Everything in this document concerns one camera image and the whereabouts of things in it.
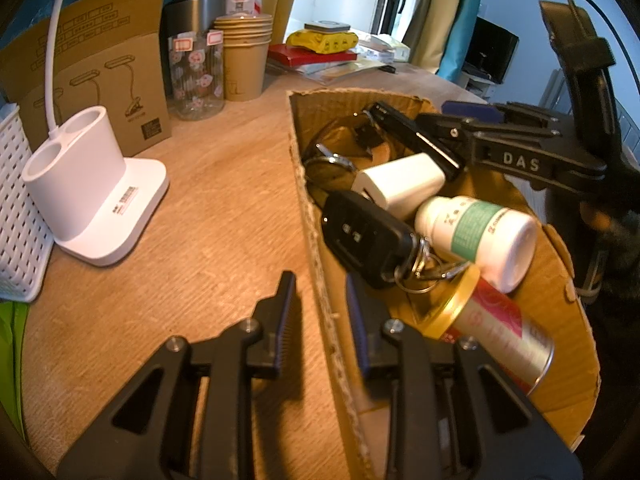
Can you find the white plastic basket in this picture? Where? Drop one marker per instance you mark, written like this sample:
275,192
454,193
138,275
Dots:
17,210

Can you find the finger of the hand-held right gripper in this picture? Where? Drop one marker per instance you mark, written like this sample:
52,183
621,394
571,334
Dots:
500,152
475,110

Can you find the glass jar with printed pattern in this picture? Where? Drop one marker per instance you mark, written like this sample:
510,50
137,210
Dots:
197,80

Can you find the yellow packet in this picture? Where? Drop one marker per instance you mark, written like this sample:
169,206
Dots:
320,42

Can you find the cardboard box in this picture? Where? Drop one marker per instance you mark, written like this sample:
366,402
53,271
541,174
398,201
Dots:
560,310

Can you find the white computer desk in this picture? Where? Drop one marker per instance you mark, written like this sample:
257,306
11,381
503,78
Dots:
475,87

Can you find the green bag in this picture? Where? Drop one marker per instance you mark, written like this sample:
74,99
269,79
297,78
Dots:
12,360

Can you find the white pill bottle green label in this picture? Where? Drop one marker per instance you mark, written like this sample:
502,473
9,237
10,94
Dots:
480,232

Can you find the red and gold tin can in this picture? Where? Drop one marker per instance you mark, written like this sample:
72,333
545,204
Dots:
495,330

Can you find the black monitor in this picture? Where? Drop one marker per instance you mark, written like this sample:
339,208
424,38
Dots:
492,50

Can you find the white desk lamp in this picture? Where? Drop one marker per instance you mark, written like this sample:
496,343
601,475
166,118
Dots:
100,185

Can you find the black car key with keyring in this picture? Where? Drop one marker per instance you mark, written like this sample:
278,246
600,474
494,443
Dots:
360,232

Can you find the brown printed lamp carton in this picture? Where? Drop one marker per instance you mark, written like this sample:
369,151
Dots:
115,60

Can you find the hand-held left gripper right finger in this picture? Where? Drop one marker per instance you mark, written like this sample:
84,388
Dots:
359,332

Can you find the stainless steel thermos mug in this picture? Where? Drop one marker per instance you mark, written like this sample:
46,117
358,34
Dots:
192,12

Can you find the clear plastic folder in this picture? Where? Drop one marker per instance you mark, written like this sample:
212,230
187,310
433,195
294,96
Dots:
340,72

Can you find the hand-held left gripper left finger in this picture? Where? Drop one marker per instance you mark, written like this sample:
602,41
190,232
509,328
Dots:
287,320

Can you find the red book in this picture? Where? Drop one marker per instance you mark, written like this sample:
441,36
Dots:
300,56

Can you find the pile of white boxes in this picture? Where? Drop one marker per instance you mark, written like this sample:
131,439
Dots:
385,47

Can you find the stack of brown paper cups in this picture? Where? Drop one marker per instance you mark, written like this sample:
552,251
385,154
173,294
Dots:
245,60

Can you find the white charger block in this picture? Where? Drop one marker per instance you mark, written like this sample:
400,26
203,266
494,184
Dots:
400,182

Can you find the small white grey device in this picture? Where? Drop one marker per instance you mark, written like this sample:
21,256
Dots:
327,27

